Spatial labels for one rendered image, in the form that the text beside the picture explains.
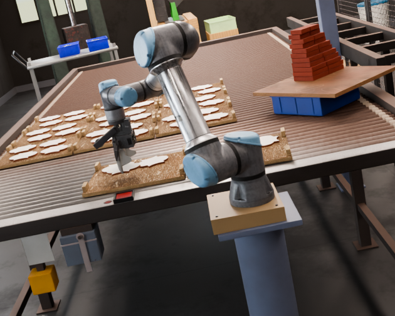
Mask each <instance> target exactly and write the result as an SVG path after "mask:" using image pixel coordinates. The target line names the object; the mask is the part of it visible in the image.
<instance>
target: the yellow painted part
mask: <svg viewBox="0 0 395 316"><path fill-rule="evenodd" d="M35 266H36V268H33V269H32V270H31V273H30V274H29V277H28V280H29V283H30V285H31V289H32V292H33V295H39V294H42V293H48V292H54V291H56V288H57V286H58V283H59V279H58V275H57V272H56V268H55V265H47V266H46V265H45V263H39V264H35Z"/></svg>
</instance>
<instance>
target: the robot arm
mask: <svg viewBox="0 0 395 316"><path fill-rule="evenodd" d="M199 44H200V38H199V34H198V32H197V30H196V29H195V28H194V27H193V26H192V25H191V24H189V23H187V22H183V21H175V22H172V23H168V24H163V25H160V26H156V27H152V28H151V27H149V28H147V29H144V30H142V31H139V32H138V33H137V34H136V36H135V39H134V55H135V59H136V61H137V63H138V64H139V65H140V66H141V67H142V68H148V70H149V75H148V76H147V78H146V79H145V80H141V81H138V82H135V83H131V84H128V85H124V86H119V85H118V83H117V80H115V79H111V80H105V81H103V82H100V83H99V84H98V87H99V90H100V92H99V93H100V96H101V99H102V103H103V108H104V111H105V116H106V119H107V120H108V124H109V125H114V126H113V127H112V128H111V129H110V130H109V131H108V132H107V133H105V134H104V135H103V136H102V137H101V138H99V139H97V140H96V141H95V143H94V145H93V146H94V148H96V149H98V148H101V147H103V145H104V143H106V141H108V140H109V139H110V138H112V144H113V151H114V155H115V160H116V161H117V165H118V169H119V171H120V172H121V173H122V174H123V173H124V171H123V167H122V166H124V165H126V164H128V163H130V162H131V161H132V158H131V156H133V155H136V151H135V150H131V149H129V148H131V147H134V145H135V144H136V143H137V139H136V136H135V131H134V129H133V130H132V127H131V124H130V117H125V111H124V107H131V106H133V105H134V104H135V103H137V102H141V101H143V100H147V99H150V98H153V97H159V96H161V95H162V94H164V95H165V97H166V99H167V102H168V104H169V106H170V108H171V111H172V113H173V115H174V118H175V120H176V122H177V124H178V127H179V129H180V131H181V134H182V136H183V138H184V140H185V143H186V148H185V150H184V152H185V155H186V156H185V157H184V158H183V162H182V163H183V168H184V171H185V173H186V175H187V177H188V178H189V180H190V181H191V182H192V183H193V184H195V185H197V186H198V187H209V186H213V185H216V184H217V183H219V182H221V181H224V180H227V179H229V178H231V185H230V190H229V202H230V204H231V205H232V206H234V207H237V208H252V207H256V206H261V205H263V204H266V203H269V202H270V201H271V200H273V199H274V197H275V193H274V189H273V187H272V185H271V183H270V181H269V179H268V178H267V176H266V172H265V164H264V160H263V153H262V148H261V147H262V144H261V141H260V136H259V135H258V134H257V133H255V132H249V131H241V132H231V133H228V134H225V135H224V138H223V140H224V142H221V143H220V141H219V139H218V136H215V135H213V134H211V133H210V130H209V128H208V125H207V123H206V121H205V119H204V117H203V114H202V112H201V109H200V108H199V105H198V103H197V101H196V98H195V96H194V94H193V92H192V90H191V87H190V85H189V83H188V80H187V78H186V76H185V74H184V72H183V69H182V67H181V66H182V64H183V63H184V62H185V61H186V60H190V59H191V58H192V57H193V56H194V55H195V53H196V52H197V50H198V48H199Z"/></svg>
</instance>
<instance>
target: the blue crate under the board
mask: <svg viewBox="0 0 395 316"><path fill-rule="evenodd" d="M359 98H360V93H359V87H358V88H356V89H354V90H351V91H349V92H347V93H345V94H343V95H341V96H339V97H336V98H318V97H271V99H272V102H273V109H274V113H275V114H287V115H311V116H324V115H326V114H328V113H330V112H333V111H334V110H337V109H338V108H340V107H343V106H344V105H347V104H349V103H351V102H353V101H355V100H357V99H359Z"/></svg>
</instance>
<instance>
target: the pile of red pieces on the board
mask: <svg viewBox="0 0 395 316"><path fill-rule="evenodd" d="M290 32H291V35H288V39H289V40H291V43H292V44H291V45H290V49H292V54H290V55H291V58H292V69H293V76H294V77H293V78H294V81H315V80H317V79H319V78H322V77H324V76H327V75H329V74H331V73H333V72H336V71H339V70H341V69H343V68H344V61H343V60H341V58H340V56H339V52H338V51H336V48H333V47H332V44H330V40H326V38H325V33H324V32H320V28H319V24H308V25H306V26H302V27H300V28H297V29H293V30H291V31H290Z"/></svg>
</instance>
